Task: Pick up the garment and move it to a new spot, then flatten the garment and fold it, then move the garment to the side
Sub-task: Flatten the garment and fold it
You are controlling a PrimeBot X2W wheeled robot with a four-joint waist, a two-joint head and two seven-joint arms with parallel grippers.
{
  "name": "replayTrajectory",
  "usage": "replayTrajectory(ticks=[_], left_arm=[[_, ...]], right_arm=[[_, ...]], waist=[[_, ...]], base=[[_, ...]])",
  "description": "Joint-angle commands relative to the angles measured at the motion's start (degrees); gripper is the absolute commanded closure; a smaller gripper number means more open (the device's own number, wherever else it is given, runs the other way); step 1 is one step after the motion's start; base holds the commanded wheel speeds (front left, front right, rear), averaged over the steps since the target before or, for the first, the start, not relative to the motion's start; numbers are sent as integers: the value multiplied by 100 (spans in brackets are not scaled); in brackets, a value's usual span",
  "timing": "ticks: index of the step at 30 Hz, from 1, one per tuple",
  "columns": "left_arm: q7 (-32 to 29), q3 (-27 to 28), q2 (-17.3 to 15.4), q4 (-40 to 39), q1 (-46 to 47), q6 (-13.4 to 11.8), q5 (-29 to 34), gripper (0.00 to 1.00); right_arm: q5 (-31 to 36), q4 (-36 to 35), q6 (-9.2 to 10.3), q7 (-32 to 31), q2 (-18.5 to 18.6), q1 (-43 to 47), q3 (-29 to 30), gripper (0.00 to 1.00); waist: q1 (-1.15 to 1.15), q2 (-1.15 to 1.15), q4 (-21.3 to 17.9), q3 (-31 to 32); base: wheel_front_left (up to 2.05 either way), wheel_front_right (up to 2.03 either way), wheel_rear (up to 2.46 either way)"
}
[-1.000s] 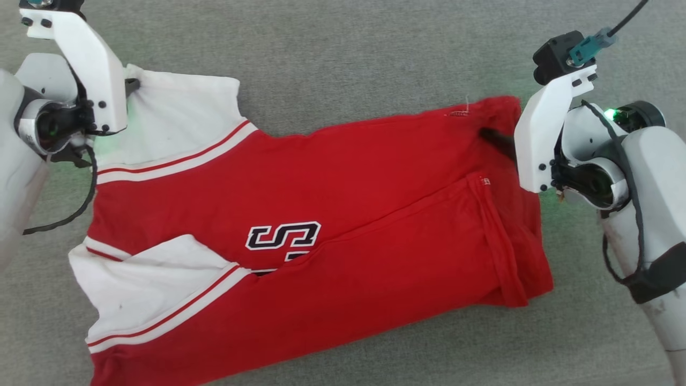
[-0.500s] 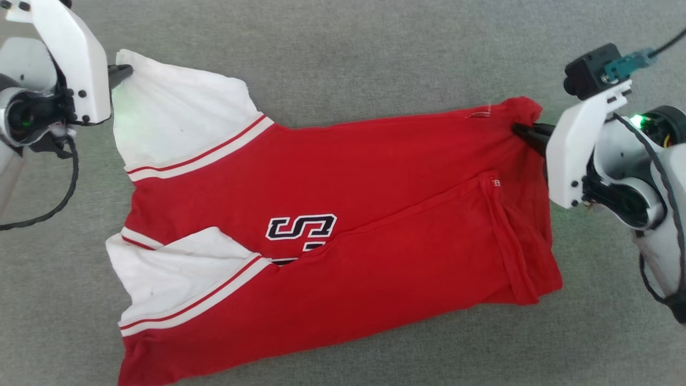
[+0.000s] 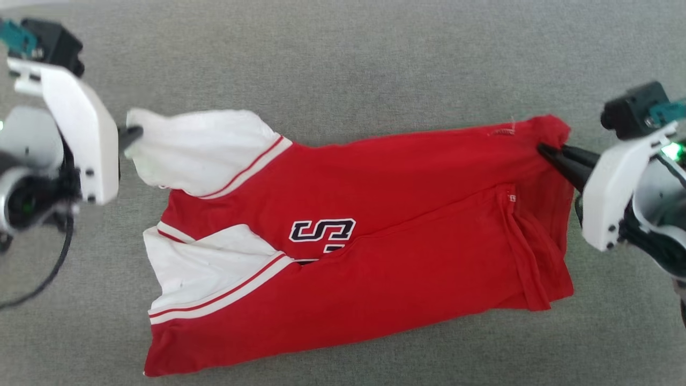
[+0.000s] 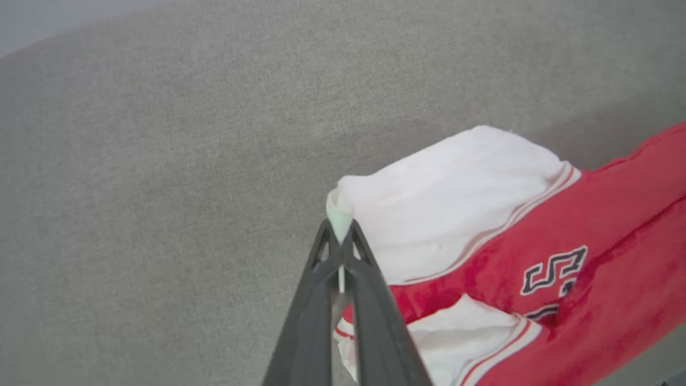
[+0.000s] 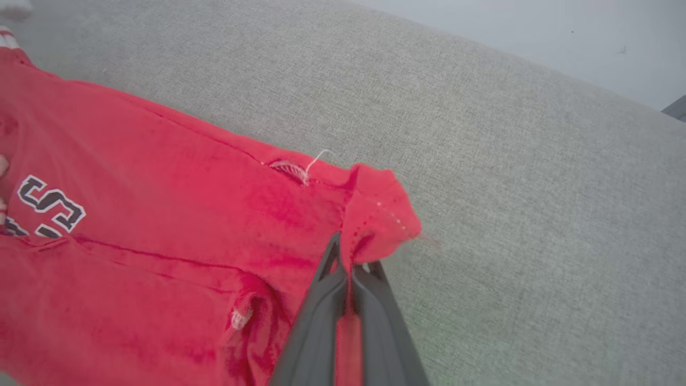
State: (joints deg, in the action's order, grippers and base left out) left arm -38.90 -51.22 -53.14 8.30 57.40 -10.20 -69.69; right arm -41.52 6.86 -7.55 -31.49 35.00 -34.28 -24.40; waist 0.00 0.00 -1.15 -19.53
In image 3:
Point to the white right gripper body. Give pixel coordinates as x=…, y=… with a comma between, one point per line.
x=611, y=187

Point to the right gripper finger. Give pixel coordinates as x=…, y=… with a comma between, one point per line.
x=584, y=156
x=571, y=169

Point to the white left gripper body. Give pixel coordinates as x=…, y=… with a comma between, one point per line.
x=86, y=134

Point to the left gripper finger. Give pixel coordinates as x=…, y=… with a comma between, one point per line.
x=129, y=134

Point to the red and white jersey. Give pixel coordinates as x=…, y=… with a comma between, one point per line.
x=402, y=279

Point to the white grey right arm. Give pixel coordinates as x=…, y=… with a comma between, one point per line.
x=651, y=187

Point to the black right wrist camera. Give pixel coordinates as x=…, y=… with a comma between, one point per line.
x=635, y=110

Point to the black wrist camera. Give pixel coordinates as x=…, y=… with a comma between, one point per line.
x=56, y=45
x=635, y=110

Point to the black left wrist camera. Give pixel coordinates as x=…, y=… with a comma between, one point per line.
x=56, y=45

